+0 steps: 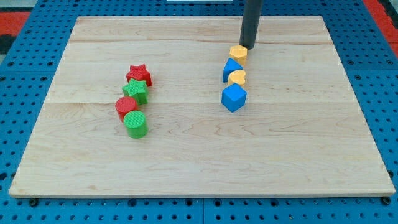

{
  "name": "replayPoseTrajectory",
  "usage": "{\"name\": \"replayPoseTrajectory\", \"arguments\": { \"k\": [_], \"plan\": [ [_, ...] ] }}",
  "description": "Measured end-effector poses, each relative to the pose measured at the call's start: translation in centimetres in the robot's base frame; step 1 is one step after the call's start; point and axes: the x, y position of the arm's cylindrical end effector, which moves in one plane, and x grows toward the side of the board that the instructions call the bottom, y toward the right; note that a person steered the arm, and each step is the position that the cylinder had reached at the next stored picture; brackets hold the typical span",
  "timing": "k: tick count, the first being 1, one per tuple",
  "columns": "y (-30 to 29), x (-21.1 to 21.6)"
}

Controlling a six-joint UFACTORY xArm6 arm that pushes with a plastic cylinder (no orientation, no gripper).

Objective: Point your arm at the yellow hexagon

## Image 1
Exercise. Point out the blue cube block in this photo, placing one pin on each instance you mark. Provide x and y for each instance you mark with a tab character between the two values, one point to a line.
233	97

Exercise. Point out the blue triangle block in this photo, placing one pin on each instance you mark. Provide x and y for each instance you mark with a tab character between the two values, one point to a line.
230	66

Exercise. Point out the light wooden board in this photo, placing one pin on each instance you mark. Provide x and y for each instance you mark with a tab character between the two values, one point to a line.
301	132

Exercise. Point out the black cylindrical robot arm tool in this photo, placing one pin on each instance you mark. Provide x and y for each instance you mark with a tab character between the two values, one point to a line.
251	15

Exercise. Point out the yellow hexagon block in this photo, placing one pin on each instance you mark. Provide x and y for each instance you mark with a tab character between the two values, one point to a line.
239	54

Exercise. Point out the green star block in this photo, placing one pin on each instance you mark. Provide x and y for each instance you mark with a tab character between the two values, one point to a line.
136	89

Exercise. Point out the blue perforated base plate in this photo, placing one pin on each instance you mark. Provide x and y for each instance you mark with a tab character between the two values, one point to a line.
30	64

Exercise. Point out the yellow heart block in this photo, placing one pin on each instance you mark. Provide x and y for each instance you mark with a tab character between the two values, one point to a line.
237	77

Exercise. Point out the red star block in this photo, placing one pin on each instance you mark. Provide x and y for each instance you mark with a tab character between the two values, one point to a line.
139	73

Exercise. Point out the red cylinder block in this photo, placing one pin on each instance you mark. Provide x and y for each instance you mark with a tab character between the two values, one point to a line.
124	105

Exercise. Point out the green cylinder block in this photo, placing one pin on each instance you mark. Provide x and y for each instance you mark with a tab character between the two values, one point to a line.
135	123

